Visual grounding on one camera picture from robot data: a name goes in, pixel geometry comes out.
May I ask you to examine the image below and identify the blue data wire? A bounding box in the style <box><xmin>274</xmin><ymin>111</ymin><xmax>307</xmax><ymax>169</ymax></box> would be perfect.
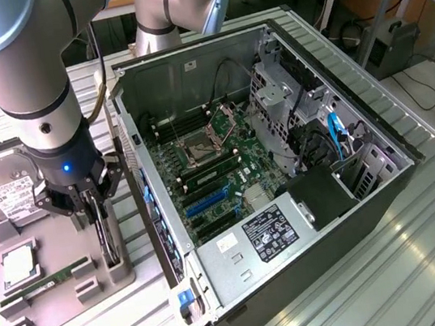
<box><xmin>326</xmin><ymin>108</ymin><xmax>352</xmax><ymax>164</ymax></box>

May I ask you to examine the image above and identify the black graphics card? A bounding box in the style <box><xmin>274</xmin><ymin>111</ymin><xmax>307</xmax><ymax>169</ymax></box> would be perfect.
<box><xmin>89</xmin><ymin>187</ymin><xmax>122</xmax><ymax>271</ymax></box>

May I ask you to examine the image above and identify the silver CPU chip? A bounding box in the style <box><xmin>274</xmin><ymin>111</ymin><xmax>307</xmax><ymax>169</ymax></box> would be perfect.
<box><xmin>0</xmin><ymin>240</ymin><xmax>44</xmax><ymax>294</ymax></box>

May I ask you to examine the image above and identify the grey power supply unit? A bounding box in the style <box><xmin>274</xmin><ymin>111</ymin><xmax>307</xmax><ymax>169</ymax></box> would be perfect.
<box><xmin>188</xmin><ymin>187</ymin><xmax>328</xmax><ymax>310</ymax></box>

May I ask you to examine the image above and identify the blue expansion slot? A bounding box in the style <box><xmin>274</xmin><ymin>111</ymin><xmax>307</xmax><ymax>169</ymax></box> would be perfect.
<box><xmin>180</xmin><ymin>188</ymin><xmax>231</xmax><ymax>221</ymax></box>

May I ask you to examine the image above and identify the green RAM stick on rack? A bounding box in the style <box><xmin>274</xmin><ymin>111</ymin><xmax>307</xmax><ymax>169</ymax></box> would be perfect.
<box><xmin>0</xmin><ymin>257</ymin><xmax>94</xmax><ymax>308</ymax></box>

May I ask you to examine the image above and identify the thin black wire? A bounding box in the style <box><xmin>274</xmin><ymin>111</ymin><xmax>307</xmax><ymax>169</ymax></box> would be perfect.
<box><xmin>201</xmin><ymin>54</ymin><xmax>259</xmax><ymax>109</ymax></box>

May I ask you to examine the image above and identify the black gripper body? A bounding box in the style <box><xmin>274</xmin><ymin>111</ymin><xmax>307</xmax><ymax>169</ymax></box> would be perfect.
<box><xmin>23</xmin><ymin>115</ymin><xmax>110</xmax><ymax>202</ymax></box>

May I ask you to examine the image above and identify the blue case latch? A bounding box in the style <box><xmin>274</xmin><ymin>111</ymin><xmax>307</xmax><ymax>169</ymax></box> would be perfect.
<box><xmin>174</xmin><ymin>286</ymin><xmax>198</xmax><ymax>314</ymax></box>

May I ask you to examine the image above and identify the silver hard disk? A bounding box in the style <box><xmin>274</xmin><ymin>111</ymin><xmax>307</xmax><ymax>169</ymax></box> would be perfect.
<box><xmin>0</xmin><ymin>143</ymin><xmax>53</xmax><ymax>224</ymax></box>

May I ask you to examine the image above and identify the black box device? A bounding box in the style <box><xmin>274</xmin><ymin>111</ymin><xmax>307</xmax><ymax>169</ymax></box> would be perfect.
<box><xmin>359</xmin><ymin>16</ymin><xmax>427</xmax><ymax>83</ymax></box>

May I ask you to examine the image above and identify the black open PC case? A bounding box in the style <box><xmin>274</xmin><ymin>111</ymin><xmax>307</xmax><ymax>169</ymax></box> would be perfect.
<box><xmin>98</xmin><ymin>0</ymin><xmax>435</xmax><ymax>326</ymax></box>

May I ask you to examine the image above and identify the grey parts rack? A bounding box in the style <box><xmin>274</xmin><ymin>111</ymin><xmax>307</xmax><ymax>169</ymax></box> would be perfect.
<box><xmin>0</xmin><ymin>192</ymin><xmax>145</xmax><ymax>326</ymax></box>

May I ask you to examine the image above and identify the small silver heat sink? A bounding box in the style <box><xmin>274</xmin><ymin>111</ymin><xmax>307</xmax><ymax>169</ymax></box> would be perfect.
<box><xmin>240</xmin><ymin>184</ymin><xmax>269</xmax><ymax>210</ymax></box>

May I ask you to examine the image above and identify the olive arm cable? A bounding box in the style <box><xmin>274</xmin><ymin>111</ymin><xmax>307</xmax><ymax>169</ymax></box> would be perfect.
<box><xmin>72</xmin><ymin>19</ymin><xmax>114</xmax><ymax>122</ymax></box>

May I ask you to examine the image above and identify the CPU socket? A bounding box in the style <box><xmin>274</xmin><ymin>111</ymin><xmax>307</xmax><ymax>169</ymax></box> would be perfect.
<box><xmin>178</xmin><ymin>126</ymin><xmax>228</xmax><ymax>166</ymax></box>

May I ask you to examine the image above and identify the metal disk bay cage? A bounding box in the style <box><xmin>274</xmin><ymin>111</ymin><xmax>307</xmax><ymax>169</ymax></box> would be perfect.
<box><xmin>244</xmin><ymin>54</ymin><xmax>325</xmax><ymax>158</ymax></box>

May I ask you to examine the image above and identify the metal socket cover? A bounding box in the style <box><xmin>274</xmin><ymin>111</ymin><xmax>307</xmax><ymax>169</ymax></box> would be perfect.
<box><xmin>201</xmin><ymin>101</ymin><xmax>241</xmax><ymax>134</ymax></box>

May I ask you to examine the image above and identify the black plastic shroud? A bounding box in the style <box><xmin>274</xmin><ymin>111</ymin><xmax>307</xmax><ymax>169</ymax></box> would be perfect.
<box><xmin>283</xmin><ymin>160</ymin><xmax>366</xmax><ymax>237</ymax></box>

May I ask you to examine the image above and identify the green motherboard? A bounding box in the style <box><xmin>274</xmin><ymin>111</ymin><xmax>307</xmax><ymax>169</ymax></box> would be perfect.
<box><xmin>139</xmin><ymin>91</ymin><xmax>299</xmax><ymax>255</ymax></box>

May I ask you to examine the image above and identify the green installed RAM stick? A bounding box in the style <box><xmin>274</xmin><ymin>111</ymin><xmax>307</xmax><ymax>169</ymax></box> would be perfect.
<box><xmin>180</xmin><ymin>157</ymin><xmax>246</xmax><ymax>191</ymax></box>

